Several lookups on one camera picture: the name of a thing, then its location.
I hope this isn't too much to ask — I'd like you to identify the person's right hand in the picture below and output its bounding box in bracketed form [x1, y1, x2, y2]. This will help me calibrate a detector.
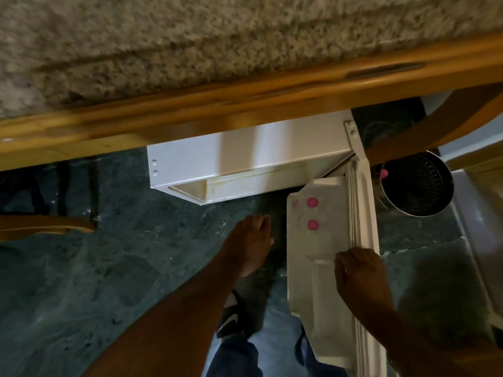
[333, 247, 395, 321]

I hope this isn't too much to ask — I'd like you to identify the person's left hand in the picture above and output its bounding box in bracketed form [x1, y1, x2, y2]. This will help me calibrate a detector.
[218, 214, 275, 278]

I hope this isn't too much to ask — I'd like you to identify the white fridge door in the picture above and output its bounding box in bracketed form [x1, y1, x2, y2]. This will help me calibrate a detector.
[286, 120, 388, 377]

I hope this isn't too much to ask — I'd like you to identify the person's right forearm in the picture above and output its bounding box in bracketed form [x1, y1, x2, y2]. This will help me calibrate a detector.
[362, 305, 474, 377]

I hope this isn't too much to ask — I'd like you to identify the person's left forearm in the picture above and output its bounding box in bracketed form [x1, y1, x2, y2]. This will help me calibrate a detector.
[84, 255, 245, 377]

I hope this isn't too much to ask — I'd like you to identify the white mini fridge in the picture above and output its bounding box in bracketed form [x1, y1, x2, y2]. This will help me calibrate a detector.
[146, 109, 357, 206]

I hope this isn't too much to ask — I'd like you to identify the person's black left shoe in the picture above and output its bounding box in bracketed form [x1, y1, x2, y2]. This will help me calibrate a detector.
[216, 290, 256, 340]

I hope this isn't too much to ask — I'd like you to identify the person's black shoe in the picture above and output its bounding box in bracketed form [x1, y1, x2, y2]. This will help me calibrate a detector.
[216, 290, 256, 340]
[294, 326, 315, 367]

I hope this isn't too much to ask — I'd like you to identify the metal mesh bin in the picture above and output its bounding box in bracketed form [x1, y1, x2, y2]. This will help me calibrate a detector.
[373, 151, 456, 218]

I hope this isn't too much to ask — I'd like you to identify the person's black right shoe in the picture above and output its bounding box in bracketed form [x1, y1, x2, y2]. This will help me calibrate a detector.
[294, 326, 315, 367]

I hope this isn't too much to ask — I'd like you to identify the wooden counter edge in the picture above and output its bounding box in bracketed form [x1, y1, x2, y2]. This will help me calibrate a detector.
[0, 33, 503, 172]

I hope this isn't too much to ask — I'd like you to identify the person's blue right trouser leg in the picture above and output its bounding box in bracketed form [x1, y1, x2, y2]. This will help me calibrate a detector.
[302, 337, 351, 377]

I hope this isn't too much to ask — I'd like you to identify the person's blue trouser leg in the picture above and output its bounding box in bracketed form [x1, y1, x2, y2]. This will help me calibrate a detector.
[302, 337, 351, 377]
[205, 335, 264, 377]

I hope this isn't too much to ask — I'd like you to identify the white cabinet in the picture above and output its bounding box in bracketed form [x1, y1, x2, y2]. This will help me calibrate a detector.
[450, 151, 503, 330]

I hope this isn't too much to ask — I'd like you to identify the person's blue left trouser leg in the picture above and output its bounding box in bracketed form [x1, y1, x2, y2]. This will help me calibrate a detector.
[205, 335, 264, 377]

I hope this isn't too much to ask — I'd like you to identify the curved wooden chair part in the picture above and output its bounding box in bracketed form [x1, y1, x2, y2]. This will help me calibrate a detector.
[365, 83, 503, 166]

